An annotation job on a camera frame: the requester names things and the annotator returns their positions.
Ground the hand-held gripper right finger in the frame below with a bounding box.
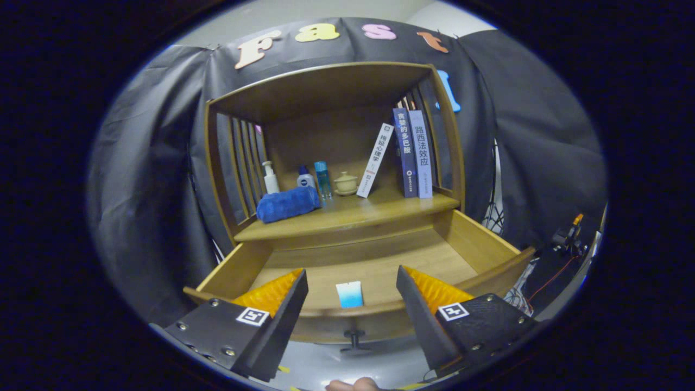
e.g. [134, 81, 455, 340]
[396, 266, 538, 379]

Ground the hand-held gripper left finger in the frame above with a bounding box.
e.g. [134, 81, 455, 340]
[163, 269, 309, 382]

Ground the black drawer knob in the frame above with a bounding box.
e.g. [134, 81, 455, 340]
[340, 330, 374, 356]

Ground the wooden drawer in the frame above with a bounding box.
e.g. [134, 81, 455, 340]
[183, 209, 537, 344]

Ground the blue white squeeze tube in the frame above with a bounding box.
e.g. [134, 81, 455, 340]
[336, 281, 364, 309]

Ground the wooden countertop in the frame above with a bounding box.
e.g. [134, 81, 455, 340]
[233, 187, 461, 243]

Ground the wooden cabinet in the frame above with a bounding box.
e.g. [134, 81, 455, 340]
[204, 61, 467, 253]

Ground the rolled blue towel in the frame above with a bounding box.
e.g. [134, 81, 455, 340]
[256, 186, 322, 224]

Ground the white pump bottle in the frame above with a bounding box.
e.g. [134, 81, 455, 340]
[262, 161, 281, 195]

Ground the clear blue bottle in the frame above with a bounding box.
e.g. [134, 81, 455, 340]
[314, 161, 333, 200]

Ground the beige lidded teacup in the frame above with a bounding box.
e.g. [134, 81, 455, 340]
[333, 172, 359, 196]

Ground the light purple book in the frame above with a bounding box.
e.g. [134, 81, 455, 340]
[408, 110, 433, 199]

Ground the white book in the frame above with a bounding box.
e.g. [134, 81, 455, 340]
[356, 123, 395, 198]

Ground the black device with orange tip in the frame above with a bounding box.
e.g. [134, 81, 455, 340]
[524, 213, 598, 316]

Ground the dark blue book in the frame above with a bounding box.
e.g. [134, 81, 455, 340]
[393, 108, 418, 198]

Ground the black backdrop cloth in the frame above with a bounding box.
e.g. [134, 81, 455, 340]
[87, 17, 608, 326]

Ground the floor cable bundle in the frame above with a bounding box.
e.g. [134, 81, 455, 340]
[502, 258, 538, 316]

